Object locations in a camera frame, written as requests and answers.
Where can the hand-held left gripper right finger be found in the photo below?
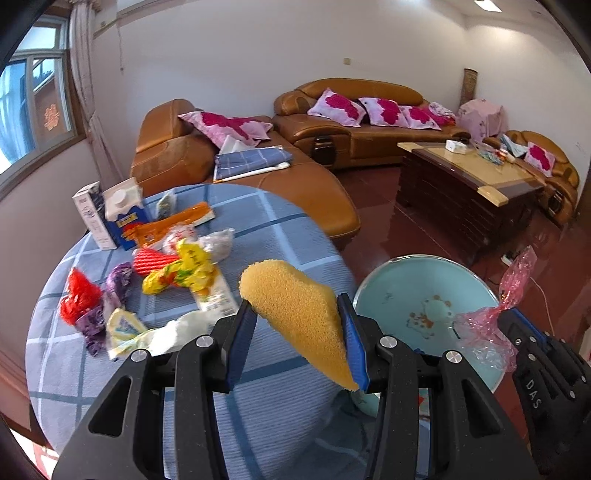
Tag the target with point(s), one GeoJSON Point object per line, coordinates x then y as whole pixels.
{"type": "Point", "coordinates": [353, 344]}

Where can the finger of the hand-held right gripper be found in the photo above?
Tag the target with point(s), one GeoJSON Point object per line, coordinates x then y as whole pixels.
{"type": "Point", "coordinates": [554, 346]}
{"type": "Point", "coordinates": [521, 334]}

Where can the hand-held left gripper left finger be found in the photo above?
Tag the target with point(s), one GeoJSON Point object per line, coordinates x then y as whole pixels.
{"type": "Point", "coordinates": [240, 344]}

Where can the pink plastic wrapper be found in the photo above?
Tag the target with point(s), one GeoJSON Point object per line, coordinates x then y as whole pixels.
{"type": "Point", "coordinates": [480, 321]}

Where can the white plastic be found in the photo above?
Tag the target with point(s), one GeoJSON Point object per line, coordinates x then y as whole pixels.
{"type": "Point", "coordinates": [184, 330]}

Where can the yellow sponge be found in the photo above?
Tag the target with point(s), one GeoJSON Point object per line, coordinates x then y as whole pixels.
{"type": "Point", "coordinates": [286, 300]}

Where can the light blue basin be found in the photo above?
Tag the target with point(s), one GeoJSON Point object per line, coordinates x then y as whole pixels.
{"type": "Point", "coordinates": [406, 286]}

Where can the yellow snack wrapper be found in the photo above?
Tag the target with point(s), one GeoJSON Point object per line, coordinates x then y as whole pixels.
{"type": "Point", "coordinates": [184, 272]}

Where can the yellow white wrapper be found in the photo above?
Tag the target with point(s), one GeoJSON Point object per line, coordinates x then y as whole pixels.
{"type": "Point", "coordinates": [122, 325]}

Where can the red foam net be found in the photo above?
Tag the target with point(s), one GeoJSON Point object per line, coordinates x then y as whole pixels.
{"type": "Point", "coordinates": [152, 261]}

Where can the purple wrapper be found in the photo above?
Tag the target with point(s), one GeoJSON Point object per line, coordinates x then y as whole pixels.
{"type": "Point", "coordinates": [121, 279]}
{"type": "Point", "coordinates": [92, 325]}

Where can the red plastic mesh bag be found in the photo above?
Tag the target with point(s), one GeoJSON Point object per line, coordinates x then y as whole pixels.
{"type": "Point", "coordinates": [78, 295]}

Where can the white labelled packet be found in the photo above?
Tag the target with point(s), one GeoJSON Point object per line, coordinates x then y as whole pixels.
{"type": "Point", "coordinates": [214, 297]}

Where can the white power strip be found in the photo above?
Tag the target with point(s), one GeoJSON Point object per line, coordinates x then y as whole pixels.
{"type": "Point", "coordinates": [507, 259]}

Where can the clear crumpled plastic bag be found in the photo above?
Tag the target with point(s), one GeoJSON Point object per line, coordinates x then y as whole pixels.
{"type": "Point", "coordinates": [217, 244]}

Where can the blue plaid tablecloth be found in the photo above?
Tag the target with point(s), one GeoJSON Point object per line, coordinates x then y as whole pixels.
{"type": "Point", "coordinates": [277, 230]}

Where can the white red printed wrapper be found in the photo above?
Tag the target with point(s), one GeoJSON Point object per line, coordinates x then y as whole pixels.
{"type": "Point", "coordinates": [178, 235]}

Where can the orange wrapper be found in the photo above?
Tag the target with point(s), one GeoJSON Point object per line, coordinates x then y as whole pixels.
{"type": "Point", "coordinates": [184, 217]}

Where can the dark wooden coffee table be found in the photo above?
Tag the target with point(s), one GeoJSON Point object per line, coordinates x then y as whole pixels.
{"type": "Point", "coordinates": [452, 203]}

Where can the brown leather armchair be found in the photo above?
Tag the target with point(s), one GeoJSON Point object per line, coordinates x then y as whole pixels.
{"type": "Point", "coordinates": [561, 184]}

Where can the dark snack wrapper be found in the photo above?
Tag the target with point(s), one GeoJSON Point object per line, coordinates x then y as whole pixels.
{"type": "Point", "coordinates": [165, 205]}

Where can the brown leather chaise sofa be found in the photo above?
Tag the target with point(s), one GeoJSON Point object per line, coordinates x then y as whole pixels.
{"type": "Point", "coordinates": [295, 194]}

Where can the small pink floral pillow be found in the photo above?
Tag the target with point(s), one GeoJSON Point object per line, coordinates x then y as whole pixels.
{"type": "Point", "coordinates": [540, 159]}

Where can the blue milk carton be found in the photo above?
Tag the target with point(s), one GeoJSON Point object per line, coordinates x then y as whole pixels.
{"type": "Point", "coordinates": [122, 207]}

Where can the small colourful packets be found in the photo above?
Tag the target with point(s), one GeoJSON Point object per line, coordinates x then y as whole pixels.
{"type": "Point", "coordinates": [488, 157]}

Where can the folded blue plaid cloth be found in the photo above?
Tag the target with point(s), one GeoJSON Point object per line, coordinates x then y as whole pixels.
{"type": "Point", "coordinates": [249, 161]}

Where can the teal cloth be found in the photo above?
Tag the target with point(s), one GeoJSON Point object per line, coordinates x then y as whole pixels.
{"type": "Point", "coordinates": [515, 146]}

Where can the white cloth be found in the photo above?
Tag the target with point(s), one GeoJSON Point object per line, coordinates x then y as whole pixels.
{"type": "Point", "coordinates": [231, 145]}

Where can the white carton box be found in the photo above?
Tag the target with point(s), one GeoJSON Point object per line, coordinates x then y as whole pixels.
{"type": "Point", "coordinates": [90, 212]}

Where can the white tissue box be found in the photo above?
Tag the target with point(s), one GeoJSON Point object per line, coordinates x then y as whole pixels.
{"type": "Point", "coordinates": [455, 146]}

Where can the pink cloth cover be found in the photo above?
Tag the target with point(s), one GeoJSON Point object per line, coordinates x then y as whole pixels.
{"type": "Point", "coordinates": [480, 120]}

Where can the long pink floral pillow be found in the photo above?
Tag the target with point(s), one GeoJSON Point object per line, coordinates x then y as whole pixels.
{"type": "Point", "coordinates": [221, 122]}

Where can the pale floral pillow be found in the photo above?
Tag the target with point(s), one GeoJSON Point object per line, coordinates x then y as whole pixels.
{"type": "Point", "coordinates": [441, 112]}

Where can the rolled mat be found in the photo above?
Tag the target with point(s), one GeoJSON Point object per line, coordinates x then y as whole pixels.
{"type": "Point", "coordinates": [469, 87]}

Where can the pink curtain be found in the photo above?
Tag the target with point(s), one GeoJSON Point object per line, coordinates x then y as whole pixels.
{"type": "Point", "coordinates": [92, 115]}

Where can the red paper window decoration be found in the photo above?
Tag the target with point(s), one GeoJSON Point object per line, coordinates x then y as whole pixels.
{"type": "Point", "coordinates": [53, 119]}

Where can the window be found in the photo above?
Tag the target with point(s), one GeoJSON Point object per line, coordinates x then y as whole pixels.
{"type": "Point", "coordinates": [18, 106]}

